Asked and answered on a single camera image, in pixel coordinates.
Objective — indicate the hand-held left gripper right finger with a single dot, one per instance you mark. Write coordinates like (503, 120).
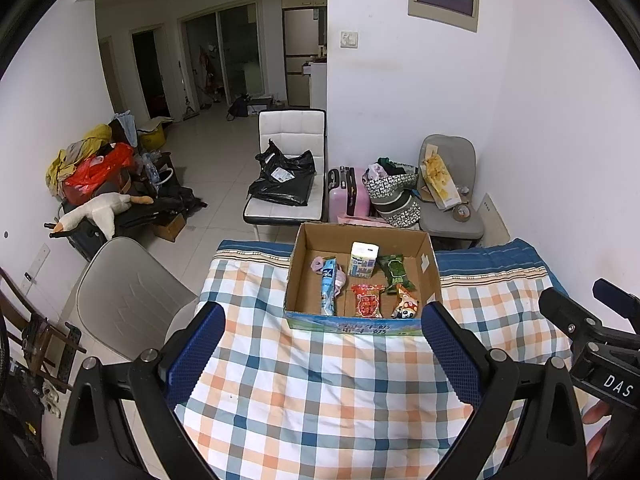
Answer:
(452, 352)

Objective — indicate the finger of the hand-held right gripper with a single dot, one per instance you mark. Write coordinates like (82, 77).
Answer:
(617, 297)
(570, 317)

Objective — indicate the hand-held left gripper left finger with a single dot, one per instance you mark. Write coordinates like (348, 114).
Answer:
(197, 350)

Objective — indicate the orange panda snack packet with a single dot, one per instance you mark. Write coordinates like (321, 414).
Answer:
(406, 305)

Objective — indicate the green snack packet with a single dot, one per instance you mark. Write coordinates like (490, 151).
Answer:
(397, 272)

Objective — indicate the red snack packet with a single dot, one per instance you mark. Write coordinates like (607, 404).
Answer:
(367, 302)

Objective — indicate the tissue pack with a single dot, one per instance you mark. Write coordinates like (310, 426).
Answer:
(362, 260)

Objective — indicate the purple socks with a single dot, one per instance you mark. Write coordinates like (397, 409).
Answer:
(341, 280)

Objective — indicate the blue tube snack packet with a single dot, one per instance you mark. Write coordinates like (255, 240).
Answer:
(328, 285)

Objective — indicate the person's right hand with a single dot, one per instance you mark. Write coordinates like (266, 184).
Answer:
(597, 430)

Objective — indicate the grey plastic chair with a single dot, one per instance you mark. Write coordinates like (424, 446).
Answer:
(130, 295)

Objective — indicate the small brown cardboard box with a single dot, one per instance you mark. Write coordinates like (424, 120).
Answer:
(169, 227)

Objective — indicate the plaid blanket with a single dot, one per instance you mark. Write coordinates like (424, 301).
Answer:
(320, 400)

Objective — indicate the tape roll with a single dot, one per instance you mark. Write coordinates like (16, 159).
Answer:
(462, 213)

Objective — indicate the pile of black bags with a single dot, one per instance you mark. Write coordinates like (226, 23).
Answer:
(170, 202)

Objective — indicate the dark patterned bag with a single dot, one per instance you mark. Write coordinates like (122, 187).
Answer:
(400, 210)

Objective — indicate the dark wooden chair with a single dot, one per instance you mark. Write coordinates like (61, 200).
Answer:
(35, 340)

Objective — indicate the white goose plush toy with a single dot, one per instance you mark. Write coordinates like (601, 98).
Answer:
(105, 210)

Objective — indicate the yellow snack bag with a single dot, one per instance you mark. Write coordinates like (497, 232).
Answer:
(440, 175)

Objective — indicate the white power strip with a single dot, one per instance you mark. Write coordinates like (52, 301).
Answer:
(35, 270)

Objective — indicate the white patterned tote bag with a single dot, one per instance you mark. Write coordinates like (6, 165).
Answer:
(387, 182)

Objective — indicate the pink suitcase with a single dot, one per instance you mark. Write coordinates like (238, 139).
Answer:
(345, 200)

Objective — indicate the black plastic bag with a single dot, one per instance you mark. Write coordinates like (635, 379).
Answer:
(282, 180)

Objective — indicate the grey padded chair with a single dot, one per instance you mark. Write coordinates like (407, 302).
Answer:
(460, 157)

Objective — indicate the red plastic bag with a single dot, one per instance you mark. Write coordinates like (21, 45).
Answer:
(97, 172)

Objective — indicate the yellow bin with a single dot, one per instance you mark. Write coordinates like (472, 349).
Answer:
(152, 135)

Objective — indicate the yellow cloth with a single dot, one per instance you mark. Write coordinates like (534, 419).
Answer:
(67, 162)

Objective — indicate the light blue cloth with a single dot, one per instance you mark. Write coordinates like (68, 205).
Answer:
(126, 127)

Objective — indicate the white leather chair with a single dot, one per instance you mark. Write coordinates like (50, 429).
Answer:
(290, 127)

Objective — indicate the black floor bag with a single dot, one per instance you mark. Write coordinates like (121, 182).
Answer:
(239, 107)

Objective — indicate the refrigerator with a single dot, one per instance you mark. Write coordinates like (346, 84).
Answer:
(302, 60)

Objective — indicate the wall light switch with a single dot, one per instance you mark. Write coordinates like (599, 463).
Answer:
(349, 39)

